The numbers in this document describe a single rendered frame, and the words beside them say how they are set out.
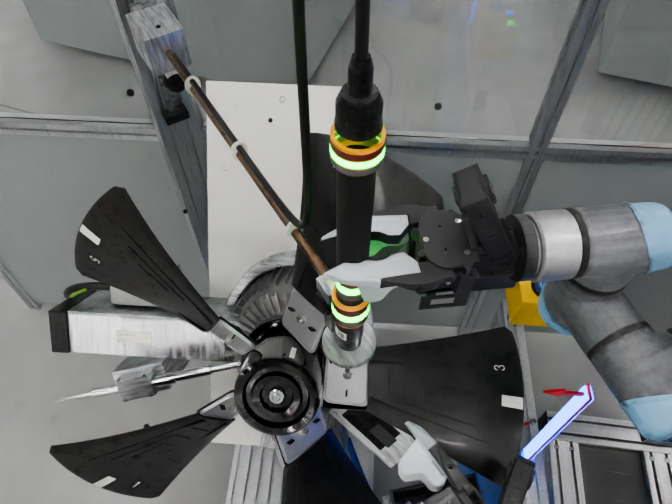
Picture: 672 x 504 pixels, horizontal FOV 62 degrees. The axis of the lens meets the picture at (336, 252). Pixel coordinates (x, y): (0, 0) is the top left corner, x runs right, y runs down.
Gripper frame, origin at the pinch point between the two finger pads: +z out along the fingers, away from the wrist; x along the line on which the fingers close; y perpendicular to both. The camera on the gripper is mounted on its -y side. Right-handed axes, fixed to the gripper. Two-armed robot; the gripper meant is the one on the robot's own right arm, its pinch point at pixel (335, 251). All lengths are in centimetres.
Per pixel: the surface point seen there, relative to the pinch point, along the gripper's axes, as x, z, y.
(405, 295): 66, -32, 124
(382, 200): 13.7, -7.5, 8.8
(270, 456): 21, 19, 142
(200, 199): 63, 27, 61
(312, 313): 6.4, 2.6, 23.5
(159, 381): 6.2, 28.1, 40.8
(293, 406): -4.6, 6.3, 29.0
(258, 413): -4.4, 11.2, 30.9
